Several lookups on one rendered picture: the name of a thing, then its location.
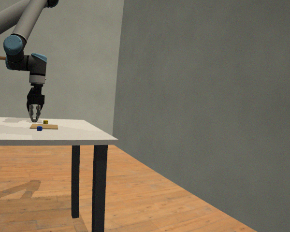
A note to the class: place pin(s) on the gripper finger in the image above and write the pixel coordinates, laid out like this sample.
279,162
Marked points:
30,109
38,107

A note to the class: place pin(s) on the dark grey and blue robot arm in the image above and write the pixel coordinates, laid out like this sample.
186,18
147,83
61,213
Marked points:
24,14

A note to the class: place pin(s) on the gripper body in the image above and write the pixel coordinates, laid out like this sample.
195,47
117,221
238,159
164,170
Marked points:
36,97

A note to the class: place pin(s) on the tan flat mat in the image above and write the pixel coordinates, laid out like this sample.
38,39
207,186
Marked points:
45,126

